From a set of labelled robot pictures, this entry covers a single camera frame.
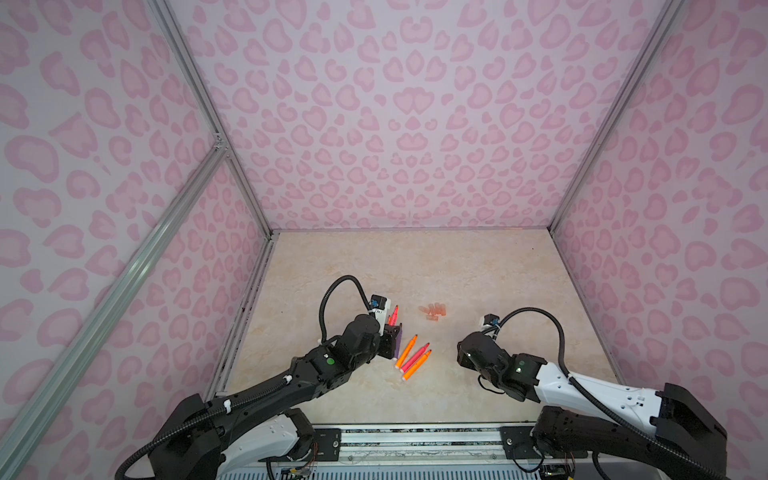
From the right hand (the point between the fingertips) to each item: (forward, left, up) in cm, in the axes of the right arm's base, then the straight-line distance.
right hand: (461, 350), depth 83 cm
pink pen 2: (-2, +13, -5) cm, 14 cm away
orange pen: (+1, +15, -5) cm, 16 cm away
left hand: (+3, +17, +9) cm, 19 cm away
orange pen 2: (-3, +12, -5) cm, 14 cm away
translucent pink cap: (+13, +7, -5) cm, 15 cm away
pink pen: (+5, +18, +11) cm, 22 cm away
